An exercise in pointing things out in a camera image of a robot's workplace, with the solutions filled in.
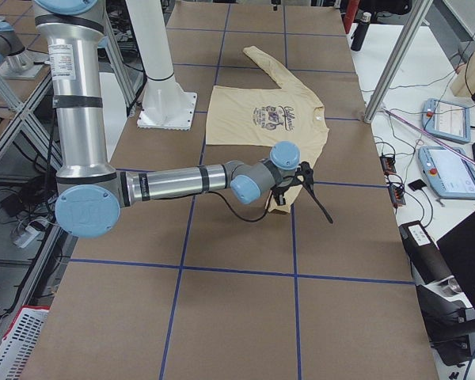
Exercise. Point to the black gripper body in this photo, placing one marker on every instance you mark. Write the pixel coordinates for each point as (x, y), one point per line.
(278, 193)

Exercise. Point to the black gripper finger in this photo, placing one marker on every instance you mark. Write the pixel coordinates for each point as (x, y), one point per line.
(320, 204)

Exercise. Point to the beige long-sleeve printed shirt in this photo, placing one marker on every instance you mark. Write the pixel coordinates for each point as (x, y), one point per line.
(264, 117)

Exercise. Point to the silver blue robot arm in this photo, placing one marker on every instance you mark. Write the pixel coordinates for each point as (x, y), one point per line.
(92, 192)
(16, 61)

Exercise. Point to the small orange circuit board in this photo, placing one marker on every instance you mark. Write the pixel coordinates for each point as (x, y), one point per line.
(388, 165)

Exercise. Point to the black labelled box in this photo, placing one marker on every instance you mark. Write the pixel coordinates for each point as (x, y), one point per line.
(423, 253)

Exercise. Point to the near blue teach pendant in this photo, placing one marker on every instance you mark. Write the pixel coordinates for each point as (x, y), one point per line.
(449, 176)

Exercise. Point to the blue teach pendant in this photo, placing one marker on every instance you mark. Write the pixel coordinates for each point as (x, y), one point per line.
(446, 120)
(449, 176)

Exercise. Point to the black water bottle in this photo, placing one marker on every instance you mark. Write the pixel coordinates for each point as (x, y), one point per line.
(360, 32)

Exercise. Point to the far blue teach pendant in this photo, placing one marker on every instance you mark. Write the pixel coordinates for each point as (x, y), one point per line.
(446, 120)

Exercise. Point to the black monitor on stand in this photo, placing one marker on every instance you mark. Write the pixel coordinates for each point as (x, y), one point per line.
(452, 329)

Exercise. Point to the white perforated plastic basket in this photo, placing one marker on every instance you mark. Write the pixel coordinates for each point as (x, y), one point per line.
(20, 339)

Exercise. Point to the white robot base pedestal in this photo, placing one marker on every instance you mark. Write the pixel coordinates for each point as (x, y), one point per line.
(165, 104)

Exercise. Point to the aluminium frame post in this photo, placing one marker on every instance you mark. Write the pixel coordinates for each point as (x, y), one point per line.
(406, 37)

